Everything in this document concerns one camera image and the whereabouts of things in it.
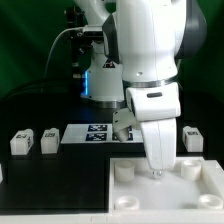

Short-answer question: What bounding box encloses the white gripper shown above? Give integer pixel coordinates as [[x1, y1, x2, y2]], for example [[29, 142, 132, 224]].
[[126, 82, 181, 180]]

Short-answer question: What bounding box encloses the white square table top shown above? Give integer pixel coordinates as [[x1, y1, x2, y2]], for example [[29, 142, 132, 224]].
[[109, 157, 224, 211]]

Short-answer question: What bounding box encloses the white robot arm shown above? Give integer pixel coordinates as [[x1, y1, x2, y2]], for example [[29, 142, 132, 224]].
[[74, 0, 207, 178]]

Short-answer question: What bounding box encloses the white marker sheet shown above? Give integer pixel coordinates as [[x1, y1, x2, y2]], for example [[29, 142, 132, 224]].
[[60, 123, 145, 145]]

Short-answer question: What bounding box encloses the white part left edge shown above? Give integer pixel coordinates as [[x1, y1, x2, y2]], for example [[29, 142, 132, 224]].
[[0, 164, 3, 184]]

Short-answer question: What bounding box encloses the black cable bundle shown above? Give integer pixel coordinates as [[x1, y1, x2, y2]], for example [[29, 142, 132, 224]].
[[0, 77, 84, 104]]

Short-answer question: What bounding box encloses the white camera cable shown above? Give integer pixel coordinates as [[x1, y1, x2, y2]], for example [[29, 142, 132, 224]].
[[43, 27, 84, 79]]

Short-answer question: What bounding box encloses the grey camera on mount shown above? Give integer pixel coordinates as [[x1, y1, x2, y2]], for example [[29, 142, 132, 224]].
[[83, 25, 103, 40]]

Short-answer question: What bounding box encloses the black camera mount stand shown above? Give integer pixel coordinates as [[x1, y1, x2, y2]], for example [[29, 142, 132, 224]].
[[65, 6, 90, 79]]

